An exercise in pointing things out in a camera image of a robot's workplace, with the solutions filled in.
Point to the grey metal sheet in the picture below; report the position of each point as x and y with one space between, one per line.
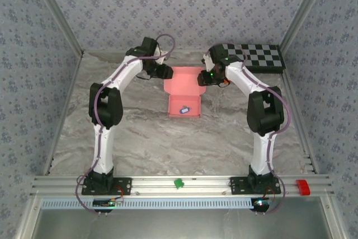
179 225

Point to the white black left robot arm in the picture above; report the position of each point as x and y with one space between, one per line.
103 149

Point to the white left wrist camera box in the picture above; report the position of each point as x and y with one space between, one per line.
160 55

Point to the aluminium side rail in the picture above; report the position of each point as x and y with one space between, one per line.
295 96
72 82

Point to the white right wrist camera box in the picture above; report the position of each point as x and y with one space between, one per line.
207 62

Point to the aluminium mounting rail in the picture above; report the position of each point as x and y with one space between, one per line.
201 185

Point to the circuit board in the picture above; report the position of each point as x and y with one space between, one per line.
106 203
261 203

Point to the left circuit board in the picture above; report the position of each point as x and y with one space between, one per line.
106 203

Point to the aluminium rear rail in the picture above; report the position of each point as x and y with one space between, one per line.
112 51

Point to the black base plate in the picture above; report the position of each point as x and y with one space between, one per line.
124 185
237 185

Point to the aluminium frame post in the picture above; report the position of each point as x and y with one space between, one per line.
59 12
303 12

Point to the small blue tag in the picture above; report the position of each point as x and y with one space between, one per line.
185 110

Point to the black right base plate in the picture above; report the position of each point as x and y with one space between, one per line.
237 185

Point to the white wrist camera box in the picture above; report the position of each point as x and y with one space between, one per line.
160 55
207 62

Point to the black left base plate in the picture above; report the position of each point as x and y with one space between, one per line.
124 185

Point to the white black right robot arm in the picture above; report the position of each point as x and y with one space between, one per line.
260 152

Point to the right circuit board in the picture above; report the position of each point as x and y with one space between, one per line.
261 203

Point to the green plastic clip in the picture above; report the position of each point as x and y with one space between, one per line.
178 183

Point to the pink paper box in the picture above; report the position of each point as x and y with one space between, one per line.
183 82

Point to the black grey chessboard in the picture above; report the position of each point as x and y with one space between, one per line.
263 57

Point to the red plastic block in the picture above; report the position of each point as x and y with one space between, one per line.
303 187

